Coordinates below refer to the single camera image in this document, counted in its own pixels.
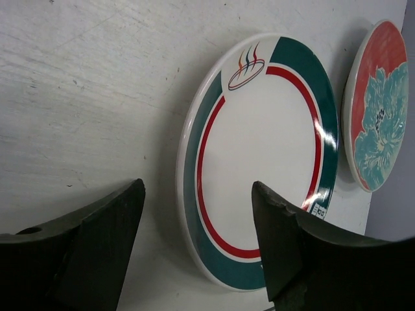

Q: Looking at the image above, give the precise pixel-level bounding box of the red plate blue flower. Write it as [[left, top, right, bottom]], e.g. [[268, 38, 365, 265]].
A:
[[341, 19, 409, 192]]

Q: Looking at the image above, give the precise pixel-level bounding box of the white plate green red rim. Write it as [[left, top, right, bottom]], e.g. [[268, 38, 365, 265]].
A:
[[176, 33, 339, 292]]

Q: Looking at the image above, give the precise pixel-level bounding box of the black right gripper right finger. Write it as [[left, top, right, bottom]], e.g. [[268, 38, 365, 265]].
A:
[[252, 181, 414, 310]]

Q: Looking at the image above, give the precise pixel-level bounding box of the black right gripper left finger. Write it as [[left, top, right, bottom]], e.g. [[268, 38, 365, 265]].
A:
[[1, 179, 145, 310]]

